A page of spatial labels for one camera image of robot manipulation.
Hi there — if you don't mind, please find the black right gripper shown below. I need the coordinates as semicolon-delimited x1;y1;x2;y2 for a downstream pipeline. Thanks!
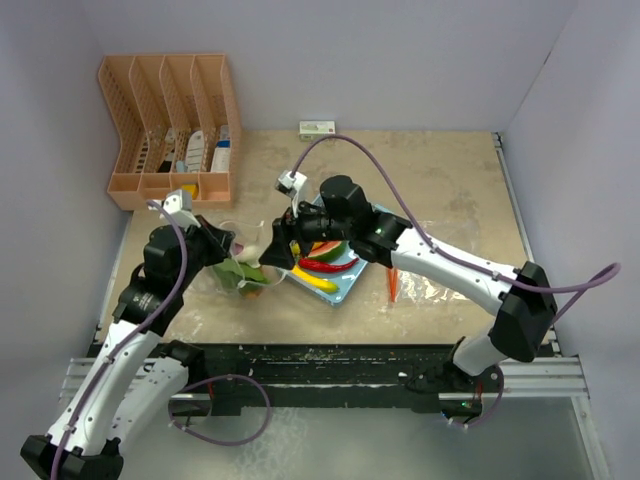
259;194;353;271

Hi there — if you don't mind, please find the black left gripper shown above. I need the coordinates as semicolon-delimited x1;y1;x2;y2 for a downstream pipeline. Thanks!
173;214;234;291

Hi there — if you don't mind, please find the white garlic bulb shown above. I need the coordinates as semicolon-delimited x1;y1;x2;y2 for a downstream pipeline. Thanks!
234;243;264;268

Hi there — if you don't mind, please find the green leafy vegetable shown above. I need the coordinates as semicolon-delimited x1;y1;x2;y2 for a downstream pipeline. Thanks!
211;258;270;295

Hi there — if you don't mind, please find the clear polka dot zip bag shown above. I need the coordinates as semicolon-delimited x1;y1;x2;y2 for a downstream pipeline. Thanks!
190;220;285;298

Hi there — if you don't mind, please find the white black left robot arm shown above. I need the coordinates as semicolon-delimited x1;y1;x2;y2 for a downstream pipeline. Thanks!
20;216;235;479

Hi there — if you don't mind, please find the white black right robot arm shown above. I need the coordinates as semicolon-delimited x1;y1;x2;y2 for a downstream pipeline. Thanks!
259;172;557;391

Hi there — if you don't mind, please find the clear bag with orange zipper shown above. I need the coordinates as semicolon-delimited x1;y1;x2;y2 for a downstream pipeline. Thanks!
388;269;469;305

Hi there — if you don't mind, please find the red chili pepper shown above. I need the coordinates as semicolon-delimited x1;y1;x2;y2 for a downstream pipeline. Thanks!
298;258;359;274

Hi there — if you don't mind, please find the watermelon slice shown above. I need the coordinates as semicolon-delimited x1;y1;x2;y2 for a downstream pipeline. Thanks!
308;241;348;263

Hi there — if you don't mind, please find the yellow block in organizer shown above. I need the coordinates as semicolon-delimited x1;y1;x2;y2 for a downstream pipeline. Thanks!
181;184;198;197

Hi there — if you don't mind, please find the white blue box in organizer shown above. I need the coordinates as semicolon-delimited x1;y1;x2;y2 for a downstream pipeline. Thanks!
209;125;231;173

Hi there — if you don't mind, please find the white bottle in organizer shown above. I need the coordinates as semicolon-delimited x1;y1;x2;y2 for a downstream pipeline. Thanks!
184;130;205;173

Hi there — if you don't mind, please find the peach plastic file organizer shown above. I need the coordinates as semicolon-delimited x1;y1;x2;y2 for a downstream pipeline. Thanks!
98;53;243;211

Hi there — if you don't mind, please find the green and white small box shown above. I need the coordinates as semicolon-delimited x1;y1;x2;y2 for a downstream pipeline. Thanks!
298;120;336;142

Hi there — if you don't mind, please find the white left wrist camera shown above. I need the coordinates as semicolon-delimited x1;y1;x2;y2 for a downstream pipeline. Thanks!
146;189;201;229

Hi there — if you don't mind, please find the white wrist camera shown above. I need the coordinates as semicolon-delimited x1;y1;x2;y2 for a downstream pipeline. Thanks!
275;171;309;217
146;189;201;229

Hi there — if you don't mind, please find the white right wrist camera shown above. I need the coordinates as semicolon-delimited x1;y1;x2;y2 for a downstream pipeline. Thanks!
275;171;309;217

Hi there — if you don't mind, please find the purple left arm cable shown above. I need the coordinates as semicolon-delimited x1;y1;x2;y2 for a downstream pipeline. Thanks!
49;199;190;480

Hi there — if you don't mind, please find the black aluminium base frame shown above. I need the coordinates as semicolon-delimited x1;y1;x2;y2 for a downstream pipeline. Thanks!
59;342;611;480

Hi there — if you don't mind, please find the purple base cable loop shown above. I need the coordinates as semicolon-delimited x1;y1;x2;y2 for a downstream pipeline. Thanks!
167;374;274;447

